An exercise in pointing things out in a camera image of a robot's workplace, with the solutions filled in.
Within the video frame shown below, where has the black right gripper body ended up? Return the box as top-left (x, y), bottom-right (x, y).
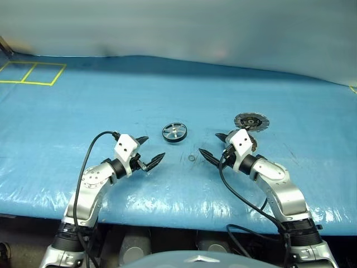
top-left (221, 142), bottom-right (238, 169)

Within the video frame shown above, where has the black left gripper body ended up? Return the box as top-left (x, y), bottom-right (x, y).
top-left (129, 152), bottom-right (148, 172)

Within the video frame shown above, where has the black spoked wheel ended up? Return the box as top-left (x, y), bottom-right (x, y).
top-left (161, 122), bottom-right (188, 145)

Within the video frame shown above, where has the grey cutting disc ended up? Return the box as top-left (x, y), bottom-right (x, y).
top-left (233, 112), bottom-right (271, 131)

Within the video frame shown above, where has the blue plastic table cover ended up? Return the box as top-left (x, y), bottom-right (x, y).
top-left (0, 54), bottom-right (357, 235)

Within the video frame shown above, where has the grey rounded robot leg part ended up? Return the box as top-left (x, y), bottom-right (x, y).
top-left (196, 237), bottom-right (233, 254)
top-left (119, 227), bottom-right (152, 266)

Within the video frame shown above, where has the grey robot torso shell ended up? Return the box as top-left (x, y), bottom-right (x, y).
top-left (119, 249), bottom-right (283, 268)

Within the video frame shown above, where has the white foam backdrop sheet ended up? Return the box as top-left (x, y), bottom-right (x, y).
top-left (0, 0), bottom-right (357, 87)

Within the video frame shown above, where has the yellow tape double square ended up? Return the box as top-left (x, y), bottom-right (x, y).
top-left (0, 61), bottom-right (67, 86)

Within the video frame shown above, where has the black shoe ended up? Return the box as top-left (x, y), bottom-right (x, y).
top-left (0, 242), bottom-right (11, 261)

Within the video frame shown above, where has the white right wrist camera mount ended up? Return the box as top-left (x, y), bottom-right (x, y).
top-left (228, 129), bottom-right (255, 171)

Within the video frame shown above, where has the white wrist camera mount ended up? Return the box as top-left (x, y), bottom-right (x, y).
top-left (228, 129), bottom-right (255, 171)
top-left (113, 133), bottom-right (140, 178)

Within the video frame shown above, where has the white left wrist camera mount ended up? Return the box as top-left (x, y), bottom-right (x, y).
top-left (113, 133), bottom-right (140, 178)

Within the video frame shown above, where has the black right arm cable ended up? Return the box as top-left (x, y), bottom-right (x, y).
top-left (219, 150), bottom-right (291, 268)

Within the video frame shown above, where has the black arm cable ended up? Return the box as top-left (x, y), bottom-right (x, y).
top-left (219, 150), bottom-right (291, 268)
top-left (74, 130), bottom-right (120, 268)

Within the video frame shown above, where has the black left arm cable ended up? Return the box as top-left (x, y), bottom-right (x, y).
top-left (74, 130), bottom-right (120, 268)

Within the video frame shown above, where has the dark metal frame bar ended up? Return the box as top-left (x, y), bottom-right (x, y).
top-left (0, 35), bottom-right (14, 58)

